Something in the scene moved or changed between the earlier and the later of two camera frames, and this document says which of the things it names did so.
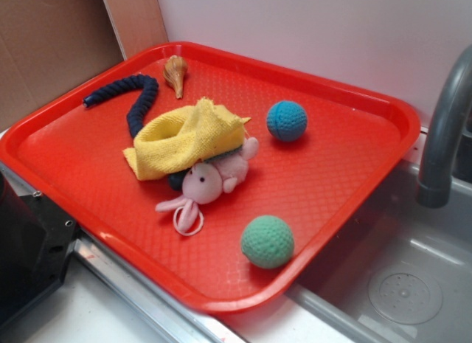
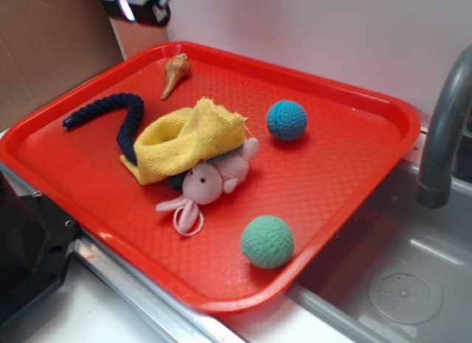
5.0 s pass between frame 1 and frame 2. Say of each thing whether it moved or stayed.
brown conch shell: moved
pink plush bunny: stayed
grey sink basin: stayed
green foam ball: stayed
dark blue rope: moved
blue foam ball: stayed
